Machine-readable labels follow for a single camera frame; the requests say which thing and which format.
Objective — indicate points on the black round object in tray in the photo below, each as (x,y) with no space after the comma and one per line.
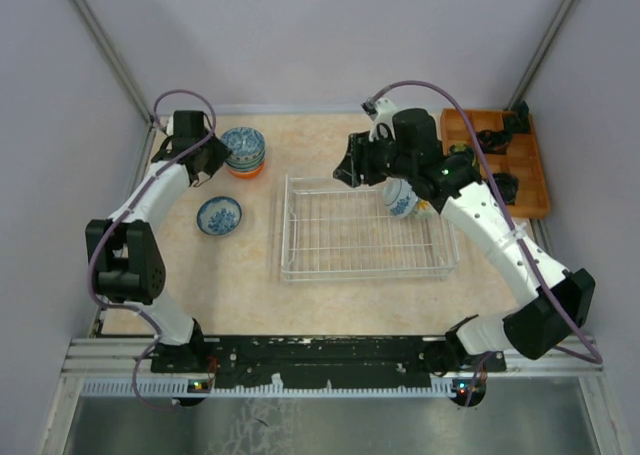
(508,186)

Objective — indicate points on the black object tray centre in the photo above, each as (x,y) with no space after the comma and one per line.
(494,142)

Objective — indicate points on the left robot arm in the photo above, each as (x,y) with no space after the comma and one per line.
(126,269)

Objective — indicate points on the white wire dish rack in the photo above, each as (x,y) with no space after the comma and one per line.
(331,232)

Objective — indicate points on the blue white patterned bowl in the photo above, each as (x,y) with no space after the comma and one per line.
(399,198)

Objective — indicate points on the yellow floral bowl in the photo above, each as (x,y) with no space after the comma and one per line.
(423,210)

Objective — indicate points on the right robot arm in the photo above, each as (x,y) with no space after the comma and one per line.
(551,300)

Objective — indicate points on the black object tray corner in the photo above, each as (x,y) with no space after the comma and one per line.
(518,121)

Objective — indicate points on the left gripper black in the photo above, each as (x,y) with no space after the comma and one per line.
(221,152)

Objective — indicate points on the orange bottom stacked bowl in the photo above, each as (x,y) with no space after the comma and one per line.
(246,175)

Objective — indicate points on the black yellow object in tray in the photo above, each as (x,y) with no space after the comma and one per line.
(462,149)

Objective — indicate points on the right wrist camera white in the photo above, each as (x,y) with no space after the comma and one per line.
(380,112)

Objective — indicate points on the wooden compartment tray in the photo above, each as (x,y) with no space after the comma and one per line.
(521,160)

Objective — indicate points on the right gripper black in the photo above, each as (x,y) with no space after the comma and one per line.
(359,148)

